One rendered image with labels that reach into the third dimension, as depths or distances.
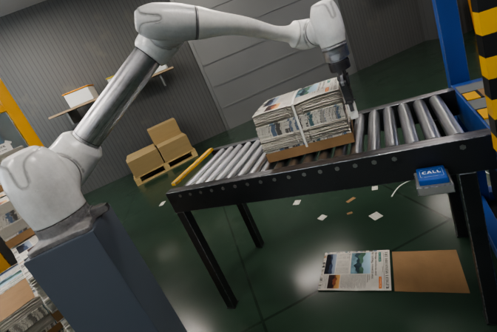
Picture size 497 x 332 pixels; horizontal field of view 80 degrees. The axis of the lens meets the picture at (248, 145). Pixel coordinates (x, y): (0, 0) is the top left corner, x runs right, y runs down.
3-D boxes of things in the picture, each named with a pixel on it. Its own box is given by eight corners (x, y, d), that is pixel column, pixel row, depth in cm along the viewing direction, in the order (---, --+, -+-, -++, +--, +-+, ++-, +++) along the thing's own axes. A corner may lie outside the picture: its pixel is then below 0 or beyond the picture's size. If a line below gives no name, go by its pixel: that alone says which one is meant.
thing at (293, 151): (268, 163, 132) (265, 154, 131) (279, 139, 157) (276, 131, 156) (302, 154, 126) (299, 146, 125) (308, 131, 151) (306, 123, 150)
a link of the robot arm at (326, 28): (354, 36, 104) (333, 41, 116) (342, -10, 99) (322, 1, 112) (328, 48, 102) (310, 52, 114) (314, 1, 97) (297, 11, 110)
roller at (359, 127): (350, 167, 112) (347, 155, 111) (356, 123, 151) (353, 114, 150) (364, 165, 110) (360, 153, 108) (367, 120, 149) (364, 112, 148)
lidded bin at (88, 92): (100, 97, 529) (93, 83, 522) (95, 97, 493) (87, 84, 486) (76, 106, 523) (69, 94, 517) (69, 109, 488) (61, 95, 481)
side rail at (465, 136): (174, 213, 153) (164, 194, 150) (180, 207, 158) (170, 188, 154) (499, 169, 90) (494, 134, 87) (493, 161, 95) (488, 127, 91)
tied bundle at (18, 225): (9, 251, 153) (-19, 214, 146) (4, 240, 174) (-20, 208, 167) (81, 207, 176) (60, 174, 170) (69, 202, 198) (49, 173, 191)
